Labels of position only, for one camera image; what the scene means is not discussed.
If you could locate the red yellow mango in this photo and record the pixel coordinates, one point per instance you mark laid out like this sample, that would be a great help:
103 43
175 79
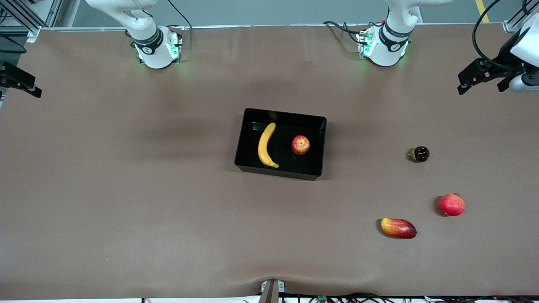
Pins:
398 228

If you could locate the brown table mat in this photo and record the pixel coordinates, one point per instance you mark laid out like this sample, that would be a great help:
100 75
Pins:
126 189

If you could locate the aluminium frame post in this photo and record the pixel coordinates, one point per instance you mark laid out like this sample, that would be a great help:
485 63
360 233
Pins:
511 26
21 14

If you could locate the small red yellow apple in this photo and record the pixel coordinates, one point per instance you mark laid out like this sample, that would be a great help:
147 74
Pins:
300 145

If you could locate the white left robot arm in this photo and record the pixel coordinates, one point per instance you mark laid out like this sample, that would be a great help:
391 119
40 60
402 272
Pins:
389 46

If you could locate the dark purple mangosteen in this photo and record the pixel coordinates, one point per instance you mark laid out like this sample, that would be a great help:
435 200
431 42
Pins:
421 154

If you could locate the metal camera bracket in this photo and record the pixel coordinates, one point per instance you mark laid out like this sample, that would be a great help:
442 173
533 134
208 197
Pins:
271 292

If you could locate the black plastic box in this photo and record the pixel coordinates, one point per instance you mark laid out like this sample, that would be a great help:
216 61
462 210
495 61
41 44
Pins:
286 162

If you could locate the yellow banana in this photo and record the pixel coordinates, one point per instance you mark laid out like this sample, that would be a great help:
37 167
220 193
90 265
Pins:
264 145

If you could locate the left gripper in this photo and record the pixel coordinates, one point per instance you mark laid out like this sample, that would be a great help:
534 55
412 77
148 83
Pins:
504 57

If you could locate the red pomegranate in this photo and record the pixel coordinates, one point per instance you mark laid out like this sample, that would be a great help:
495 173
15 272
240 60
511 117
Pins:
452 205

